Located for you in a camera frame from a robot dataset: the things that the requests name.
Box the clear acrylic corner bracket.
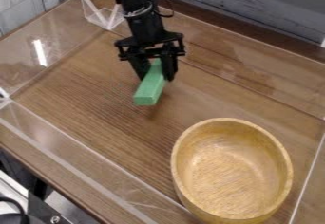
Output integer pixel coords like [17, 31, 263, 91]
[81, 0, 124, 30]

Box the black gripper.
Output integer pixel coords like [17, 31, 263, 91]
[113, 9, 186, 82]

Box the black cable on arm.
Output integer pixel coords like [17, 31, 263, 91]
[152, 0, 175, 19]

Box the green rectangular block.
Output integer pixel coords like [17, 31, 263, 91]
[133, 59, 164, 105]

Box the brown wooden bowl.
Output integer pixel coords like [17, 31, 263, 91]
[170, 118, 293, 224]

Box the clear acrylic tray wall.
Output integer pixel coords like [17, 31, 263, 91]
[0, 0, 325, 224]

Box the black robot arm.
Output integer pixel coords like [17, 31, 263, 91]
[113, 0, 186, 81]

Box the black cable bottom left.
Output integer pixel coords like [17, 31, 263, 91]
[0, 196, 28, 224]

